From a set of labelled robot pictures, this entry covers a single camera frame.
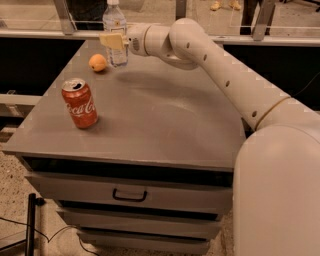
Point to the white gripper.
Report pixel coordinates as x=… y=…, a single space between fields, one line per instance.
x=135 y=39

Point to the clear plastic water bottle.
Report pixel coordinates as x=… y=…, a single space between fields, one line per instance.
x=114 y=21

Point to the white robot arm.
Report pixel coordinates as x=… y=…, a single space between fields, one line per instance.
x=276 y=191

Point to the orange fruit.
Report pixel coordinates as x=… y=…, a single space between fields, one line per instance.
x=97 y=62

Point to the red Coca-Cola can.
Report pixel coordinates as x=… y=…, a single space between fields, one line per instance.
x=79 y=102

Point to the grey drawer cabinet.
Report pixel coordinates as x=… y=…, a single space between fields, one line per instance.
x=160 y=129

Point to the black stand bar left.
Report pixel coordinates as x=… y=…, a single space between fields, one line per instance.
x=33 y=202

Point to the metal window railing frame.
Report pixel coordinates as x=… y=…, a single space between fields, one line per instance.
x=295 y=20

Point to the black drawer handle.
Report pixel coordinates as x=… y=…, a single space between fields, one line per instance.
x=120 y=195

